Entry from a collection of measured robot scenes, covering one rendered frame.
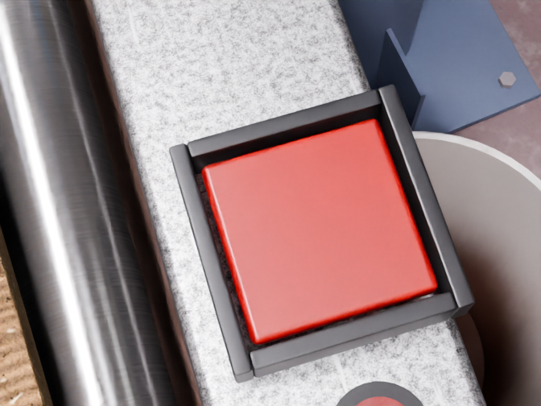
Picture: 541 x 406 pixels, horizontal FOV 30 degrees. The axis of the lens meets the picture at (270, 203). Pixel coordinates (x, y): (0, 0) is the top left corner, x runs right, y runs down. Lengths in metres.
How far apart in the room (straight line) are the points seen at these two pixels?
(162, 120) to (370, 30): 0.89
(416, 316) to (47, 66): 0.15
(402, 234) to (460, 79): 1.06
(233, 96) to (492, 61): 1.06
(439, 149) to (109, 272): 0.66
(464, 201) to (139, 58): 0.72
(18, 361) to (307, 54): 0.14
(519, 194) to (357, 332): 0.68
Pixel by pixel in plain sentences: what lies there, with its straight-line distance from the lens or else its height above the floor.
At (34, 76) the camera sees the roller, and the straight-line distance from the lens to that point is 0.35.
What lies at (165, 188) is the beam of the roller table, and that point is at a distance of 0.34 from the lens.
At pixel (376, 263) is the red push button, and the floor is 0.93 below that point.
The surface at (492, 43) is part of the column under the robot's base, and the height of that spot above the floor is 0.01.
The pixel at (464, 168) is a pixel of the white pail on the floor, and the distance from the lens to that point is 0.98.
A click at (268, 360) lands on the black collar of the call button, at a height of 0.93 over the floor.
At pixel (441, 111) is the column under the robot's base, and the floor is 0.01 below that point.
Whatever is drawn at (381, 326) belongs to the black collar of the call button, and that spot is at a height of 0.93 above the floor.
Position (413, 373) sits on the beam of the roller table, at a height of 0.92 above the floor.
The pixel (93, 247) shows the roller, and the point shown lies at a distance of 0.33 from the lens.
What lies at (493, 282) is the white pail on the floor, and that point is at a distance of 1.15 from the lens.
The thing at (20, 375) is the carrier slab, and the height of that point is 0.94.
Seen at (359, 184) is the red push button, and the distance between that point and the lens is 0.32.
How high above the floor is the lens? 1.23
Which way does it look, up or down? 72 degrees down
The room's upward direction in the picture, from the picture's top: 1 degrees counter-clockwise
